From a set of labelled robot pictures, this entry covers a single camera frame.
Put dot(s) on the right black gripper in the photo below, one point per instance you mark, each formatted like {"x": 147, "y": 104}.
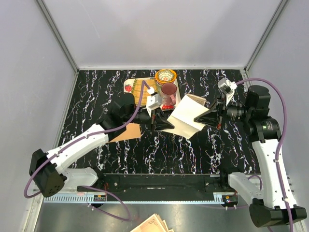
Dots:
{"x": 217, "y": 114}

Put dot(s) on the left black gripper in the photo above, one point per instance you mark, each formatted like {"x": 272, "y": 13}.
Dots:
{"x": 159, "y": 121}

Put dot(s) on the ornate bordered letter paper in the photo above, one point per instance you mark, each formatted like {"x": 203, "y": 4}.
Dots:
{"x": 182, "y": 117}

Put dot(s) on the brown paper envelope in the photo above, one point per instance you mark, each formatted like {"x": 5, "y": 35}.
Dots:
{"x": 132, "y": 132}

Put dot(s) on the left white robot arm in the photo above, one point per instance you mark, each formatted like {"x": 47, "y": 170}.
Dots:
{"x": 47, "y": 169}

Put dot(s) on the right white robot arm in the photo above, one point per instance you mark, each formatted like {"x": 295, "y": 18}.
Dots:
{"x": 273, "y": 205}

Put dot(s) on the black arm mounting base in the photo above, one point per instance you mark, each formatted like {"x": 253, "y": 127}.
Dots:
{"x": 195, "y": 182}

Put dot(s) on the yellow woven bamboo basket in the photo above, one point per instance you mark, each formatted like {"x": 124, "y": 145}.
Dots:
{"x": 136, "y": 88}

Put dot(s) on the yellow patterned bowl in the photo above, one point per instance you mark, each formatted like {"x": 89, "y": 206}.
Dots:
{"x": 165, "y": 76}

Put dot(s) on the stack of spare letters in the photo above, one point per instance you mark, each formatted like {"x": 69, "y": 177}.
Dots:
{"x": 153, "y": 224}

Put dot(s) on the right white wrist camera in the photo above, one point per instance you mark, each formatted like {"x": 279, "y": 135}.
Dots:
{"x": 228, "y": 89}

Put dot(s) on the slotted cable duct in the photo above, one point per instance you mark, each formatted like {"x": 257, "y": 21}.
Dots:
{"x": 155, "y": 196}

